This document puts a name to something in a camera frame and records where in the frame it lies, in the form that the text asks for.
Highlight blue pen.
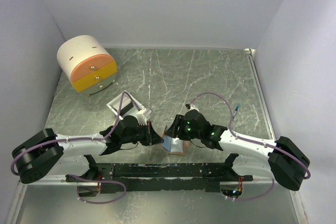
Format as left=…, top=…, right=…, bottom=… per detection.
left=232, top=103, right=240, bottom=119

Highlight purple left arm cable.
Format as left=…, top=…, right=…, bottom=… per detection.
left=10, top=91, right=137, bottom=175

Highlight black credit card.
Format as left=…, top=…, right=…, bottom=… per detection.
left=121, top=102, right=134, bottom=114

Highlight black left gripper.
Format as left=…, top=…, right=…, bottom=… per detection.
left=121, top=121, right=164, bottom=146

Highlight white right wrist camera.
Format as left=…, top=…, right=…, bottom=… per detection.
left=185, top=103, right=199, bottom=112

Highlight cream drawer cabinet orange fronts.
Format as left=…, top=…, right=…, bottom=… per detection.
left=57, top=35, right=118, bottom=95

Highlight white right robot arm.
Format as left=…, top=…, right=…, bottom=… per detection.
left=165, top=109, right=310, bottom=191

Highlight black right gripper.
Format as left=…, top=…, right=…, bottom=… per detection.
left=165, top=114, right=202, bottom=141

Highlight pink blue card holder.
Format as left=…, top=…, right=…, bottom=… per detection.
left=161, top=125, right=190, bottom=156

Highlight white card tray box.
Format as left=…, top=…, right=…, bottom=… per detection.
left=106, top=93, right=144, bottom=120

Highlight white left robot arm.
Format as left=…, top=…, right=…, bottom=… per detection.
left=10, top=115, right=163, bottom=184

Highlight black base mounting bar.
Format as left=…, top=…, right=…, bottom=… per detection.
left=82, top=163, right=240, bottom=193

